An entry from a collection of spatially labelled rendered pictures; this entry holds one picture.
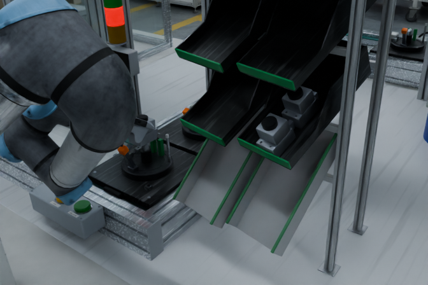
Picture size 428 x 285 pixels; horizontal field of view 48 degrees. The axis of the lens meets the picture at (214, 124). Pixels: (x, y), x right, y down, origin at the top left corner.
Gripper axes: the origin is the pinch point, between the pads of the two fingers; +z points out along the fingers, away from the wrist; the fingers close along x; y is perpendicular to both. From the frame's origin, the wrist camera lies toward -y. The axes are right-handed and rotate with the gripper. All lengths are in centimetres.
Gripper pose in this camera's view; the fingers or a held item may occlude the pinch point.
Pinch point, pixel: (144, 121)
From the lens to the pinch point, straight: 127.3
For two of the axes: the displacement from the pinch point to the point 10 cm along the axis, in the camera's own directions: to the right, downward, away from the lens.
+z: 5.1, 1.9, 8.4
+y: -3.2, 9.5, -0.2
